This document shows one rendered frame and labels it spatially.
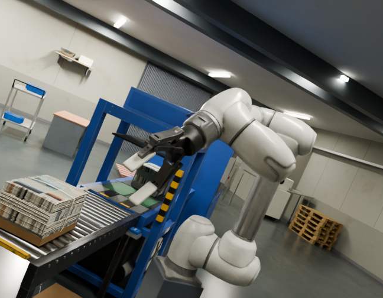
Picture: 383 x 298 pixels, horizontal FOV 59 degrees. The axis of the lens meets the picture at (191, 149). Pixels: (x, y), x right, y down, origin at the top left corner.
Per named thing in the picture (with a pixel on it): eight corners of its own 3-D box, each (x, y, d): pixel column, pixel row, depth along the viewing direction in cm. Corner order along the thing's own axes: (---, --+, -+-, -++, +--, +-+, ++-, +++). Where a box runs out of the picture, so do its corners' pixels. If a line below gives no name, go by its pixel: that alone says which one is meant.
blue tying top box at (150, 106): (182, 133, 287) (192, 112, 286) (122, 106, 298) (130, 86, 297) (192, 136, 332) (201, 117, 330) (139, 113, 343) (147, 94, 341)
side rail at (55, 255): (29, 291, 149) (39, 267, 149) (19, 285, 150) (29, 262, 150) (136, 227, 281) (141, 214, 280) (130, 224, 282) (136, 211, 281)
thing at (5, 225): (38, 246, 163) (42, 239, 163) (-12, 222, 166) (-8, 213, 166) (55, 237, 179) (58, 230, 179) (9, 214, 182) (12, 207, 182)
